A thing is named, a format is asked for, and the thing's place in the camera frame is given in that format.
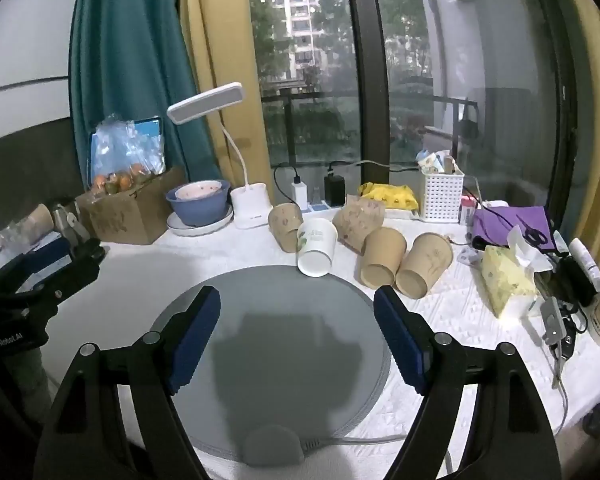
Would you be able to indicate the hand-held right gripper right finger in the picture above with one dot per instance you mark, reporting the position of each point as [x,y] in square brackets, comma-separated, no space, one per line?
[400,335]

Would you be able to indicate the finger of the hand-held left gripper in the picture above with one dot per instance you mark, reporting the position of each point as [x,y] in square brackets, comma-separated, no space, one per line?
[82,262]
[50,257]

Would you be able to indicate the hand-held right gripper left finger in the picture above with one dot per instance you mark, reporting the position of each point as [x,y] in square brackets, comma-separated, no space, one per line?
[195,340]

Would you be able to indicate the plastic-wrapped cup stack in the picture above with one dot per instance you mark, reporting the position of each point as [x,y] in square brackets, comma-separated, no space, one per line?
[30,222]

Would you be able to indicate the wide brown paper cup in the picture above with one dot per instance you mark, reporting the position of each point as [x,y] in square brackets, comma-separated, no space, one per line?
[357,222]

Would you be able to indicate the white paper cup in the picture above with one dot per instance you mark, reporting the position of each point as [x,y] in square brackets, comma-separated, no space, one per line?
[317,245]

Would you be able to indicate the small brown paper cup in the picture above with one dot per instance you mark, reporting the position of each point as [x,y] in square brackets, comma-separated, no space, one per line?
[285,225]

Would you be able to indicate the white quilted tablecloth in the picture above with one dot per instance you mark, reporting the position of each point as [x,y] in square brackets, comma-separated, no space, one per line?
[455,330]

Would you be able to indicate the cardboard box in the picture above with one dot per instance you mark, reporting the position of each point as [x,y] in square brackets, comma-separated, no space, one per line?
[125,215]

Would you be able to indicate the pile of oranges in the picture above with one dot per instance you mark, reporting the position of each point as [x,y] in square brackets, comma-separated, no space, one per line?
[117,181]

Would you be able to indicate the grey round mat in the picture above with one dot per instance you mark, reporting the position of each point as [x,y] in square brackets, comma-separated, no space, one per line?
[280,300]

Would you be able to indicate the white plate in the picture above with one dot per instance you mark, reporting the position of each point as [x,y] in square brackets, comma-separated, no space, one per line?
[180,228]

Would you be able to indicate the yellow tissue pack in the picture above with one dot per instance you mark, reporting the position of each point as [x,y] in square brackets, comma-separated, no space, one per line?
[502,275]

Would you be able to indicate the clear plastic bag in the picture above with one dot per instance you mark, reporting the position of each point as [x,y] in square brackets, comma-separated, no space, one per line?
[125,145]

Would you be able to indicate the blue bowl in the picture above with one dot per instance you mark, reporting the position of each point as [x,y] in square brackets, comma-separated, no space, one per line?
[197,212]

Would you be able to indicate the pink bowl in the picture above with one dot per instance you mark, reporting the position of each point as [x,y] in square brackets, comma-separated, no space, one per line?
[200,191]

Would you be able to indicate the small red white box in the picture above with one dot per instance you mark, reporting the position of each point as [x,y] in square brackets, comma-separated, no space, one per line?
[467,212]

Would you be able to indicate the yellow snack packet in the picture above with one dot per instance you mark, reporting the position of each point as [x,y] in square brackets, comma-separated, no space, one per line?
[387,195]

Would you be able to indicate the white desk lamp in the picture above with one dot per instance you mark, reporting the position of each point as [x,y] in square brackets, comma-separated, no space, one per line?
[250,207]

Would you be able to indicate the white plastic basket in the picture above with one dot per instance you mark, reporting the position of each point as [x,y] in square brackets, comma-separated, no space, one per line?
[441,195]

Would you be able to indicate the tablet with blue screen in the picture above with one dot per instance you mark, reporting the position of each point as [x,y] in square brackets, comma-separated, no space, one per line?
[150,130]

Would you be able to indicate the purple cloth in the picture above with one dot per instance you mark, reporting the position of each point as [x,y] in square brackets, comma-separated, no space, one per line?
[505,222]

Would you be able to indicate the black charger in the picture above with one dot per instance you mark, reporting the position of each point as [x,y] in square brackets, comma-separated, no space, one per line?
[335,190]

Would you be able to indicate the bunch of keys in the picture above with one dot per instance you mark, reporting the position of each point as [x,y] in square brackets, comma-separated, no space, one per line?
[560,335]

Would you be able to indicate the white charger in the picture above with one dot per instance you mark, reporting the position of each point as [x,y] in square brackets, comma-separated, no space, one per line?
[299,192]

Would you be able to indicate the small packets in basket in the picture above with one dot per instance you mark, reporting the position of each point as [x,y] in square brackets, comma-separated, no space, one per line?
[432,161]

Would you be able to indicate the black pouch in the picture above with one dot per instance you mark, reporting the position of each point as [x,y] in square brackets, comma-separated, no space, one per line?
[570,280]

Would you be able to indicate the white tube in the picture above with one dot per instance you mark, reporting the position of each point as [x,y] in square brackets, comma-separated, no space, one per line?
[586,262]

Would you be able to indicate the teal curtain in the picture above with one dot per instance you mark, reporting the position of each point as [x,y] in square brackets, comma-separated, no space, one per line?
[125,40]

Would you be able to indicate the yellow curtain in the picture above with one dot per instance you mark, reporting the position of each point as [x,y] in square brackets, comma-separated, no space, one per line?
[592,85]
[215,25]

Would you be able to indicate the dark window frame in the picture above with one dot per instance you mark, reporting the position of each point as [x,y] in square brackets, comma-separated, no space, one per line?
[367,60]

